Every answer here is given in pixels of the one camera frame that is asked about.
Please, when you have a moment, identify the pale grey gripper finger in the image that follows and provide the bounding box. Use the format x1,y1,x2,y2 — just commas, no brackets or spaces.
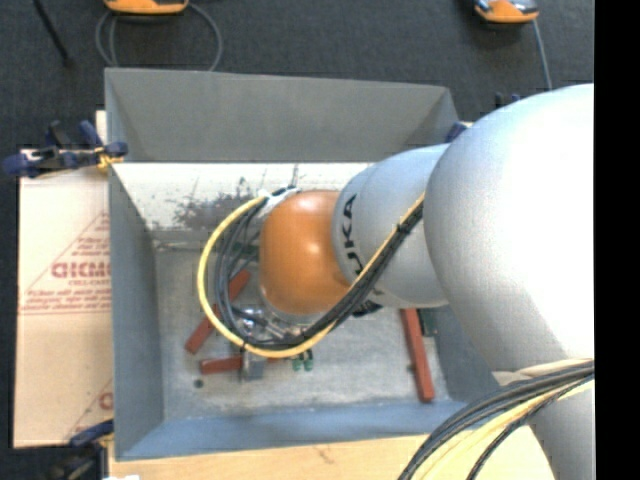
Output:
240,350,267,382

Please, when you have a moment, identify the red-brown flat block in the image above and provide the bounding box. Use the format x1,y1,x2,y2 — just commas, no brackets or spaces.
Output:
198,355,284,376
398,307,437,404
183,268,252,356

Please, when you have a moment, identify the dark green flat block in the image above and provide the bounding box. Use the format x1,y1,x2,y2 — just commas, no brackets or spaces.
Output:
418,309,441,339

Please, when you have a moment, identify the brown cardboard board red print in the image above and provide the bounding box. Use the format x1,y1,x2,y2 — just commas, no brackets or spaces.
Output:
11,167,116,450

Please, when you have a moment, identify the grey metal bin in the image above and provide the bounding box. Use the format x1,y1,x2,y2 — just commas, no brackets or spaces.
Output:
103,66,504,462

